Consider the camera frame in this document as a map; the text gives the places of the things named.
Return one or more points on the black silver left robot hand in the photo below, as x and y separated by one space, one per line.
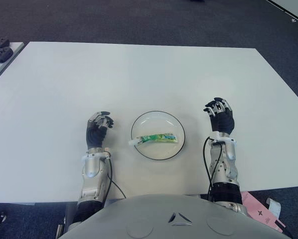
95 137

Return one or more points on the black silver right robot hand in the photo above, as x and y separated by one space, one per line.
222 119

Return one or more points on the green toothpaste tube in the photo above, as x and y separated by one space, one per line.
156 137

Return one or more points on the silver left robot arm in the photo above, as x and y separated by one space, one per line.
91 179

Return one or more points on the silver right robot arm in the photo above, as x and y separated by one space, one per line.
225 174

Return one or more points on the white plate with black rim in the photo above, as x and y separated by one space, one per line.
159 122

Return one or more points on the grey table leg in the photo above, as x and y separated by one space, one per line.
69 214

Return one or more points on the white paper slip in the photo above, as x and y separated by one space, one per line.
273 206

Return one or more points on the grey robot torso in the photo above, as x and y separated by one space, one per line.
164 219

